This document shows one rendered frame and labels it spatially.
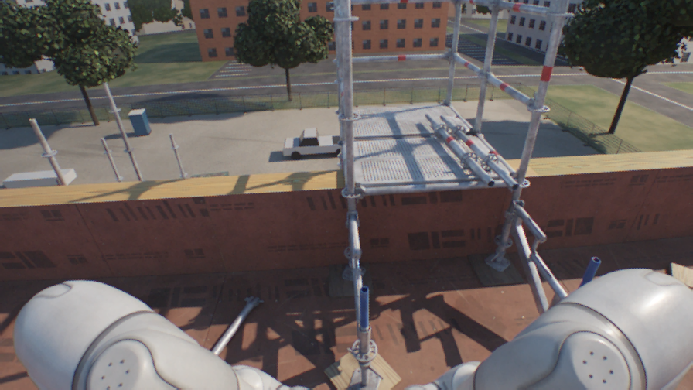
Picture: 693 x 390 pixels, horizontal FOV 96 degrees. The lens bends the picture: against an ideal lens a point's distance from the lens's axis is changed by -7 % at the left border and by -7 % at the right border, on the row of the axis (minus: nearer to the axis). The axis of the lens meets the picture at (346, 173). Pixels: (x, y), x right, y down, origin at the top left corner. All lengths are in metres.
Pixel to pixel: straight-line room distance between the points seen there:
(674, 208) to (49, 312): 3.63
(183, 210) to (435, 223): 1.74
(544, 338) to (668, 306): 0.19
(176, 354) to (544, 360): 0.39
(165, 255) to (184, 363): 2.39
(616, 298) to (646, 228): 3.03
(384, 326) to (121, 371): 1.98
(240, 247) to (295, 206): 0.54
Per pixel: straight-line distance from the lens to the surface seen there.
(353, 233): 2.03
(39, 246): 3.27
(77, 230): 2.98
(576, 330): 0.44
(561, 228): 3.03
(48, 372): 0.56
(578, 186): 2.84
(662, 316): 0.56
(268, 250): 2.57
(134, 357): 0.43
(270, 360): 2.25
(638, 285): 0.58
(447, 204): 2.44
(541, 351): 0.44
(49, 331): 0.57
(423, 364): 2.21
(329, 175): 2.35
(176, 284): 2.86
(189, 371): 0.46
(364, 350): 1.78
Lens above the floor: 1.90
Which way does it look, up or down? 30 degrees down
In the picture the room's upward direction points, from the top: 2 degrees counter-clockwise
